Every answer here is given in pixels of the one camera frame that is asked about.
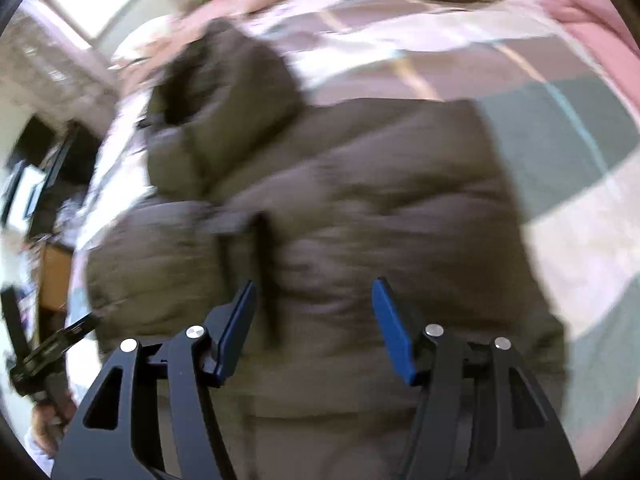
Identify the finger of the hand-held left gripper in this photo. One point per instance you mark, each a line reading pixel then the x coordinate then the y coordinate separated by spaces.
pixel 65 337

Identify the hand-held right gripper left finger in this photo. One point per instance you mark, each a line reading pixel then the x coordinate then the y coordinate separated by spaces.
pixel 236 327

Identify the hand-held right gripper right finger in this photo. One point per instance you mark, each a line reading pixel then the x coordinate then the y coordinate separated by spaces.
pixel 392 325

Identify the olive puffer jacket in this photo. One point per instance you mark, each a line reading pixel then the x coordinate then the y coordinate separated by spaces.
pixel 350 220

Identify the person's left hand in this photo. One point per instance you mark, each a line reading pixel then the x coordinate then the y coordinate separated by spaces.
pixel 47 422

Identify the wooden cabinet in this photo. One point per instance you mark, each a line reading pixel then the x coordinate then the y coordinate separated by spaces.
pixel 50 280

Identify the checked bed sheet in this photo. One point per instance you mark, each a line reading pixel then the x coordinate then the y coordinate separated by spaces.
pixel 500 85

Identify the pink blanket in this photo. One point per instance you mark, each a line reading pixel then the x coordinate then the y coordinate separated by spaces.
pixel 590 15

